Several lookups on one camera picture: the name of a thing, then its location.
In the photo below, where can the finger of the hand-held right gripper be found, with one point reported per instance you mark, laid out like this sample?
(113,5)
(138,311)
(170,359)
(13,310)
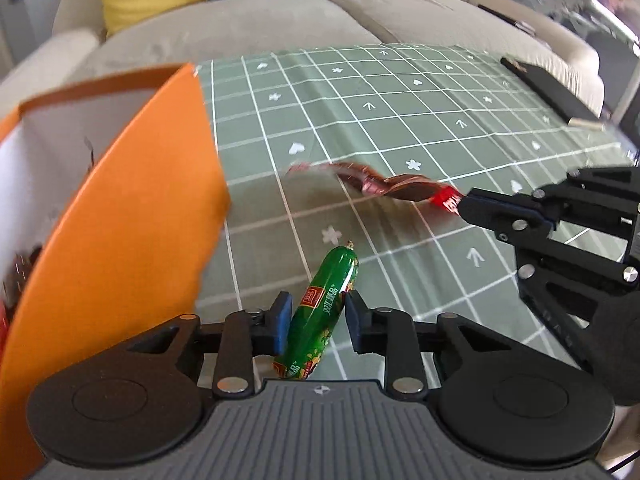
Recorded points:
(520,225)
(590,195)

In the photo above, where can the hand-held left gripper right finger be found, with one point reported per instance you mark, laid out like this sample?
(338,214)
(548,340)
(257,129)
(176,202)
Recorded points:
(353,321)

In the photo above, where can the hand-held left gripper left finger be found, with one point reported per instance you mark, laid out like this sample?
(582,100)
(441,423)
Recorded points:
(283,321)

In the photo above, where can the green sausage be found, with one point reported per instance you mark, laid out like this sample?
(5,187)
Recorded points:
(320,310)

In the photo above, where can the dark red jerky packet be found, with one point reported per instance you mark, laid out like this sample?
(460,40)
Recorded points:
(400,187)

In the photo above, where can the orange cardboard box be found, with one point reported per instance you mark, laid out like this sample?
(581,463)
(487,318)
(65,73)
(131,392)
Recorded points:
(130,220)

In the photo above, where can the black notebook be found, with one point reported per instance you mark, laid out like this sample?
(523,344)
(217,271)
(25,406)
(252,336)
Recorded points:
(555,87)

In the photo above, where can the green grid tablecloth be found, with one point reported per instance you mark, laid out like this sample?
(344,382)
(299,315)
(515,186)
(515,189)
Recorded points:
(400,110)

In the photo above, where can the dark remote control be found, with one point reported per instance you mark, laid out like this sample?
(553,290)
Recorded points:
(507,17)

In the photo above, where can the beige sofa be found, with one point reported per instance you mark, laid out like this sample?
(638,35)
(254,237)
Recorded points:
(250,25)

